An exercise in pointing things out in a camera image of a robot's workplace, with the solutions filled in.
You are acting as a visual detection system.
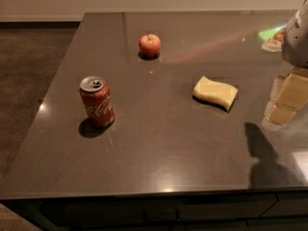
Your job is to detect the red Coca-Cola can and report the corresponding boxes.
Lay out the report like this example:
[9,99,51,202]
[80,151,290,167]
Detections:
[80,76,115,127]

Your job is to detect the red apple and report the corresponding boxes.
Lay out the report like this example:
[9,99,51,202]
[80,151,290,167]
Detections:
[139,34,161,58]

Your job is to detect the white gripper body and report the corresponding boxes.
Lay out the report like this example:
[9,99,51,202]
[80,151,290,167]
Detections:
[282,0,308,67]

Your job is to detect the yellow sponge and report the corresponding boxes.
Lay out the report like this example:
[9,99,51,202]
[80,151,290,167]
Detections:
[192,76,238,111]

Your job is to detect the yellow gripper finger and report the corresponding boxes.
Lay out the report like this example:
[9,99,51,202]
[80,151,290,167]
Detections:
[276,68,308,111]
[267,105,295,125]

